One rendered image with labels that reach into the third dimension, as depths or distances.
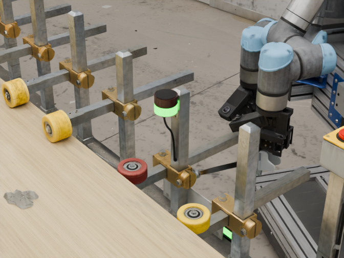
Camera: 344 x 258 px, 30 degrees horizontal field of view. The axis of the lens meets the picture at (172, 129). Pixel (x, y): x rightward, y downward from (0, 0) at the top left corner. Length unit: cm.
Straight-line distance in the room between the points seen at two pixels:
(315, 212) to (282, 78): 129
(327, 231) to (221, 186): 178
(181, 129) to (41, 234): 45
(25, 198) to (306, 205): 145
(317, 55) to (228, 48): 301
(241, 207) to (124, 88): 51
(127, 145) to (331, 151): 82
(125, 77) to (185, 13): 333
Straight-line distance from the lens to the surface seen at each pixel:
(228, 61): 435
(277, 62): 148
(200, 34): 475
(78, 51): 202
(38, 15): 221
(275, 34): 165
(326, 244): 143
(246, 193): 156
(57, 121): 180
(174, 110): 161
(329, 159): 129
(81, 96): 209
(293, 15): 164
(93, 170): 171
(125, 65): 181
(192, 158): 183
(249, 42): 180
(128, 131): 192
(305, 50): 155
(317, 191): 284
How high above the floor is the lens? 189
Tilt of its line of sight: 32 degrees down
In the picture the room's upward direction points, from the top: straight up
